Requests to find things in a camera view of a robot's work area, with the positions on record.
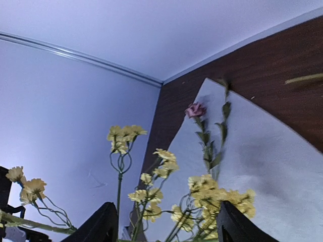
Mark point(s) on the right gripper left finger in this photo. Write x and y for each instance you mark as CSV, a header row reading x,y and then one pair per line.
x,y
100,227

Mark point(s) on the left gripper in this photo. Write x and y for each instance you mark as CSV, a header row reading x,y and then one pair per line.
x,y
16,233

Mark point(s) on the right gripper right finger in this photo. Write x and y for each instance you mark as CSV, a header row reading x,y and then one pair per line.
x,y
235,226

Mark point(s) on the yellow fake flower bunch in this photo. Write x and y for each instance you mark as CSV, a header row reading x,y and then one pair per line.
x,y
196,213

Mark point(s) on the purple rose stem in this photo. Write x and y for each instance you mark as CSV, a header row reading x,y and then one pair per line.
x,y
197,111

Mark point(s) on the white wrapping paper sheet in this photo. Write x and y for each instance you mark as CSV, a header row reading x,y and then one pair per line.
x,y
261,153

